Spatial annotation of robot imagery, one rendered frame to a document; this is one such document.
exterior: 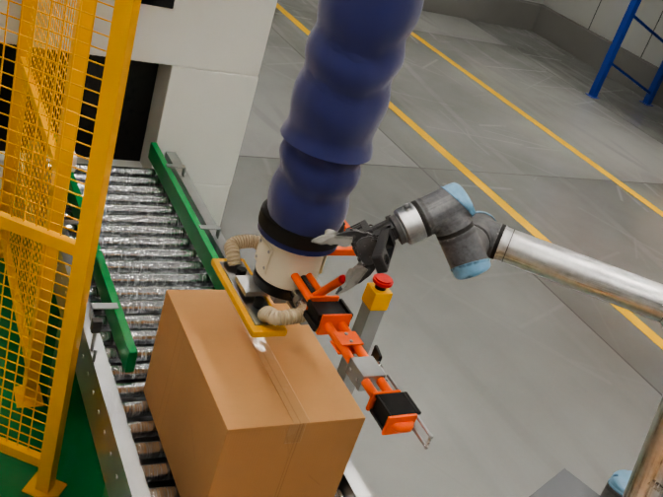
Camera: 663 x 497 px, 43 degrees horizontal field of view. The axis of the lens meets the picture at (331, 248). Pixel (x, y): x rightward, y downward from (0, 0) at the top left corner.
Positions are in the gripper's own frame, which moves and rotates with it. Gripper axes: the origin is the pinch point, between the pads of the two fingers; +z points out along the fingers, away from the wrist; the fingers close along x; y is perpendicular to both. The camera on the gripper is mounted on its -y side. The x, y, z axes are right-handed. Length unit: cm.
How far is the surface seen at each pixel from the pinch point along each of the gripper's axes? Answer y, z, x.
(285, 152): 28.2, -4.3, 19.0
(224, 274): 41.9, 24.8, -10.6
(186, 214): 174, 41, -41
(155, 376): 58, 60, -40
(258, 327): 19.2, 21.1, -17.5
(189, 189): 203, 38, -42
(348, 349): -3.3, 2.7, -20.2
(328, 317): 6.4, 3.9, -15.6
